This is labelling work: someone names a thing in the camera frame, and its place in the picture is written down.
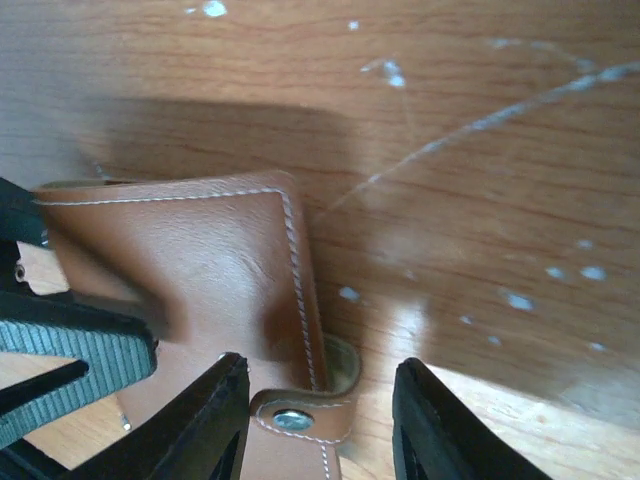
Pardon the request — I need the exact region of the brown leather card holder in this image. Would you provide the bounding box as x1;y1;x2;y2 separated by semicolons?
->
34;171;360;479

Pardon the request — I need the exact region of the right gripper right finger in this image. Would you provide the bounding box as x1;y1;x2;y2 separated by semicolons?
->
392;358;549;480

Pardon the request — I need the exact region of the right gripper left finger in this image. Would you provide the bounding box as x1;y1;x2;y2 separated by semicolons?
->
63;353;249;480

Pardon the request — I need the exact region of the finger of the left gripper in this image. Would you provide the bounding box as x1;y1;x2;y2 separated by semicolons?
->
0;178;49;248
1;292;157;448

